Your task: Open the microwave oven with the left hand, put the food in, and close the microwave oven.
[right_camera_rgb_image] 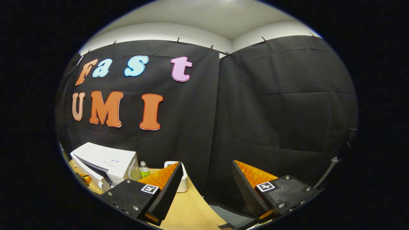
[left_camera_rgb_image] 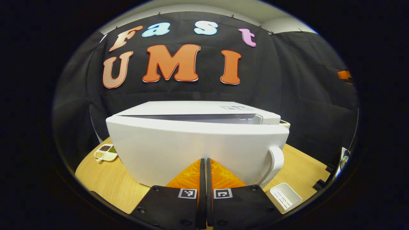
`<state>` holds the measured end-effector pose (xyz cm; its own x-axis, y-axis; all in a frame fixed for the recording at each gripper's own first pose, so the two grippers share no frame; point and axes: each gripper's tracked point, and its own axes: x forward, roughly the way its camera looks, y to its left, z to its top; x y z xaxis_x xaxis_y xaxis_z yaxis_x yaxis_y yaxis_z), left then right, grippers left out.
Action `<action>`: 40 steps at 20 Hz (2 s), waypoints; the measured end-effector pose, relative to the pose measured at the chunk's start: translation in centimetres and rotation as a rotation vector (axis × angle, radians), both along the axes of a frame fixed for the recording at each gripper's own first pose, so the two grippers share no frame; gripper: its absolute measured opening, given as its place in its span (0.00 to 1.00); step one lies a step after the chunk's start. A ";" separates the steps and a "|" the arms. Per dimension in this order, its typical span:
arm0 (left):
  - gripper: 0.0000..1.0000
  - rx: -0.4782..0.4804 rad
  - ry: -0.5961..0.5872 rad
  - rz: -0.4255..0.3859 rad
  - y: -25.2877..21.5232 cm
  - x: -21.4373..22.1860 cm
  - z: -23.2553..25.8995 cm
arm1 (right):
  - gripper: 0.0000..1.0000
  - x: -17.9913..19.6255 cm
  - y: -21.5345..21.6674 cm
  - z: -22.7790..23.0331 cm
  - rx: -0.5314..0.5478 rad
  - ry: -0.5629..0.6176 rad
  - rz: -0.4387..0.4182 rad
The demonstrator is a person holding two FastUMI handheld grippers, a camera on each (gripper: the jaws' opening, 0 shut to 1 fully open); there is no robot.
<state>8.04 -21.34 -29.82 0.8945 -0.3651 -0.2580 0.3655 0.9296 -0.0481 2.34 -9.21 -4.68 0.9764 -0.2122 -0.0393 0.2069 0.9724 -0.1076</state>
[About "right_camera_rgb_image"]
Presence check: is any white microwave oven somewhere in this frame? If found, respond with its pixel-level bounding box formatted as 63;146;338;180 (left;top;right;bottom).
70;142;143;192

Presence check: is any grey metal pole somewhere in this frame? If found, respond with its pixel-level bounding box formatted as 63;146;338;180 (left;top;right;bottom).
313;156;342;190

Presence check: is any green drink bottle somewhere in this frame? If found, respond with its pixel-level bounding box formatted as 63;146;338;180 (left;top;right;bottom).
139;161;151;179

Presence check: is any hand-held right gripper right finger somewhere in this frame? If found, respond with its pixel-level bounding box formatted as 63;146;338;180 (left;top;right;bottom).
232;160;321;221

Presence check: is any cream toaster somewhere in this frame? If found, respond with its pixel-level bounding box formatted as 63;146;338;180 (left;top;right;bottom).
164;161;188;193

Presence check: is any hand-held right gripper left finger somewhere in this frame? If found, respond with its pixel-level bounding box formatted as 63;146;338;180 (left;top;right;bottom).
101;161;184;226

